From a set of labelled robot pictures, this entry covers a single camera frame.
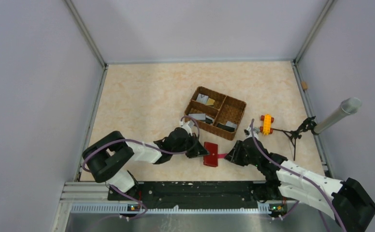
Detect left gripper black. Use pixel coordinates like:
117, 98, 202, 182
172, 132, 209, 158

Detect red leather card holder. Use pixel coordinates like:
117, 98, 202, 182
203, 142, 227, 168

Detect brown wicker divided basket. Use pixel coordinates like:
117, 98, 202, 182
184, 86, 246, 141

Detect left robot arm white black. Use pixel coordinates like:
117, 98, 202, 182
82, 126, 209, 200

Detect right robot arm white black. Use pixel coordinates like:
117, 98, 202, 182
225, 137, 375, 232

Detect black card in basket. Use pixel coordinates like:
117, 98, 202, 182
216, 123, 235, 132

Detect pale gold card under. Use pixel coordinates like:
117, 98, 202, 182
206, 98, 215, 107

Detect yellow toy brick car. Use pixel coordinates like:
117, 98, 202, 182
260, 114, 274, 135

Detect black mini tripod stand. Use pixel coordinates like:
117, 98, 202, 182
273, 116, 317, 161

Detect small tan block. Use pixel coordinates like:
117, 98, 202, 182
301, 81, 308, 91

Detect silver metal tube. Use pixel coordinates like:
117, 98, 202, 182
313, 97, 362, 135

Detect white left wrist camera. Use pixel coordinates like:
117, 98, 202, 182
179, 120, 195, 135

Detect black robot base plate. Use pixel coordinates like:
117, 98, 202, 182
107, 180, 299, 212

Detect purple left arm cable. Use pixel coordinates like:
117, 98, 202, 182
81, 116, 201, 218

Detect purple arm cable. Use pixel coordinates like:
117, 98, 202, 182
81, 116, 201, 218
250, 119, 348, 232

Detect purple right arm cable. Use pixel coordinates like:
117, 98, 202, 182
250, 119, 348, 232

